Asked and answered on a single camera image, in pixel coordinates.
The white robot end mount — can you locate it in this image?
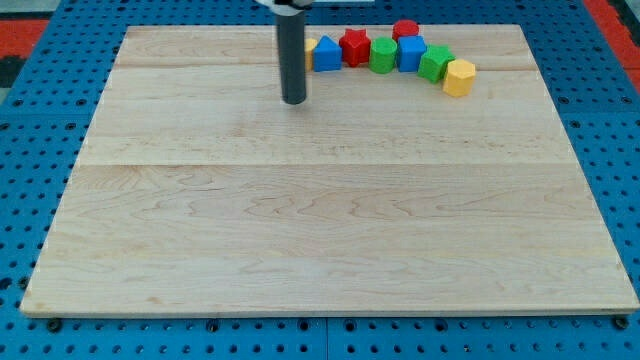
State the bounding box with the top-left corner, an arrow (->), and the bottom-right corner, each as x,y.
255,0 -> 314,11

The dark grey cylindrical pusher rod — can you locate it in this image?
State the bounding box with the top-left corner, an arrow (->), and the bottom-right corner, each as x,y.
276,11 -> 306,105

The yellow heart block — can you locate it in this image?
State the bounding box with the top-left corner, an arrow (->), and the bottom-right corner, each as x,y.
304,38 -> 318,72

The blue triangle block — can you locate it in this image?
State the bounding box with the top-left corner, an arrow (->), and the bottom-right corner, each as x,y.
313,35 -> 342,72

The red star block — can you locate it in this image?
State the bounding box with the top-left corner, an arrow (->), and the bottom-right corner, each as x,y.
339,28 -> 371,67

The green cylinder block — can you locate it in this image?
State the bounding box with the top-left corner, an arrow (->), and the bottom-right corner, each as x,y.
369,37 -> 398,74

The red cylinder block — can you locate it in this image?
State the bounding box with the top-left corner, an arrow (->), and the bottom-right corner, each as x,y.
392,19 -> 420,41

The blue cube block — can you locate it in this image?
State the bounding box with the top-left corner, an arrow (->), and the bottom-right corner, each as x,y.
397,35 -> 427,72

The green star block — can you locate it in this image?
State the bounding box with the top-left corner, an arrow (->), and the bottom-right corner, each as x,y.
417,44 -> 456,83

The yellow hexagon block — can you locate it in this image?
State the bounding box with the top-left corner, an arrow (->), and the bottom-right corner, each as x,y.
442,59 -> 476,97

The light wooden board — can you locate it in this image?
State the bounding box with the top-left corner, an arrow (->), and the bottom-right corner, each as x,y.
21,25 -> 639,319

